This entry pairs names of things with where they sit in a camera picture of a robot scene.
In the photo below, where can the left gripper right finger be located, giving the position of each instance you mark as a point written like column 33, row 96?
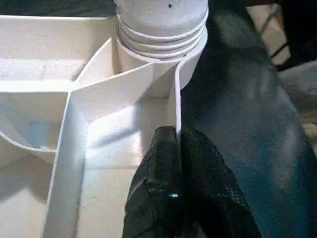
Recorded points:
column 213, row 198

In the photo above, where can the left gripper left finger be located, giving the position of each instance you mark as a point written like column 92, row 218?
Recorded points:
column 156, row 198

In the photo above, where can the white plastic table top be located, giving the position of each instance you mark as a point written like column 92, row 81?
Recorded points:
column 49, row 64

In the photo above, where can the white plastic table leg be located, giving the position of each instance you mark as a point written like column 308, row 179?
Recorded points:
column 158, row 20

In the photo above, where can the black work mat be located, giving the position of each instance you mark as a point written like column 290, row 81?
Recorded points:
column 247, row 124

